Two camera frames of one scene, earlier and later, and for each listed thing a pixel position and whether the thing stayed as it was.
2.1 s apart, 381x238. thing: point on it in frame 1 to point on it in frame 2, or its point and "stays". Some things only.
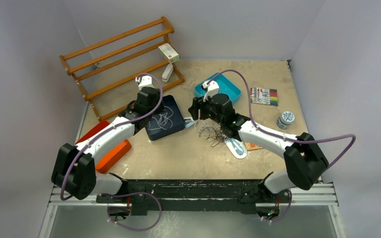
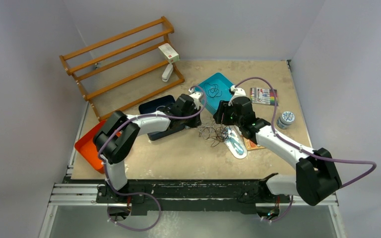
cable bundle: x=209 y=130 stays
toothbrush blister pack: x=236 y=147 stays
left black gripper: x=159 y=109 to x=195 y=123
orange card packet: x=251 y=146 stays
